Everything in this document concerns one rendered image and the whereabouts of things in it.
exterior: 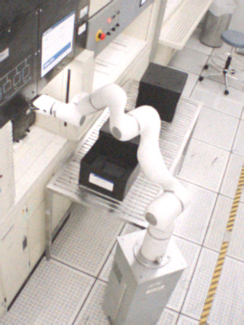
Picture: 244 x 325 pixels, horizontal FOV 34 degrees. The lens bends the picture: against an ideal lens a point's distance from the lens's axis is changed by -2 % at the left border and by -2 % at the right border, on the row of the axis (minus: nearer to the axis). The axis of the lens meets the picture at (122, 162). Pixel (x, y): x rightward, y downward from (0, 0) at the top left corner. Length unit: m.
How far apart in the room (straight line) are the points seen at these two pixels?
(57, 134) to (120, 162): 0.40
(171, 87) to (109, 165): 0.69
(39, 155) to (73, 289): 0.97
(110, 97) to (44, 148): 0.75
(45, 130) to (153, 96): 0.77
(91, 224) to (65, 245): 0.27
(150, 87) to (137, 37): 0.93
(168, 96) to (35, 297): 1.57
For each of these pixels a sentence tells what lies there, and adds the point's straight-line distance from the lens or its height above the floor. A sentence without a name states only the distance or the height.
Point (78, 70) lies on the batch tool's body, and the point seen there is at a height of 1.34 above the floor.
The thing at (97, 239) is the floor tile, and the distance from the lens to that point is 2.99.
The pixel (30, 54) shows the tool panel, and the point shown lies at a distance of 1.64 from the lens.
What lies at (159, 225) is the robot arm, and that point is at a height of 1.12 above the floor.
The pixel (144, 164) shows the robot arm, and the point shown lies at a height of 1.29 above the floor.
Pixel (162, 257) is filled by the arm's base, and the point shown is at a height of 0.77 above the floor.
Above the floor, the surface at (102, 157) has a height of 0.77.
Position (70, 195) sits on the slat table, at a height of 0.76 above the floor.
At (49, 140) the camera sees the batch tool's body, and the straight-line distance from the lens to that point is 2.37.
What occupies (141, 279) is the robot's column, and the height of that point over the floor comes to 0.76.
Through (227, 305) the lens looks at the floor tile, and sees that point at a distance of 2.95.
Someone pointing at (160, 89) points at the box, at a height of 0.99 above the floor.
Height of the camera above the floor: 2.44
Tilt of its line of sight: 43 degrees down
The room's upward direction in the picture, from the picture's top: 11 degrees clockwise
